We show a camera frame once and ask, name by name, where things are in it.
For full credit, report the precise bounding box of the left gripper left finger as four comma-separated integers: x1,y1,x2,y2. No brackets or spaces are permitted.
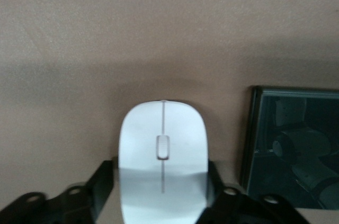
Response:
0,157,121,224

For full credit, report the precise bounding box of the brown table cover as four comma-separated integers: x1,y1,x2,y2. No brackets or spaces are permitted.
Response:
0,0,339,224

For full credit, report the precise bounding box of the black phone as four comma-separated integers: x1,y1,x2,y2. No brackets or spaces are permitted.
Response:
239,85,339,210

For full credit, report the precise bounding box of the white computer mouse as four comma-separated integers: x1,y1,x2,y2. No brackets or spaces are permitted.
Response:
118,99,210,224

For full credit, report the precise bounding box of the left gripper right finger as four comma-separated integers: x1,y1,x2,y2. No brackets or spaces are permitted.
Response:
201,159,313,224

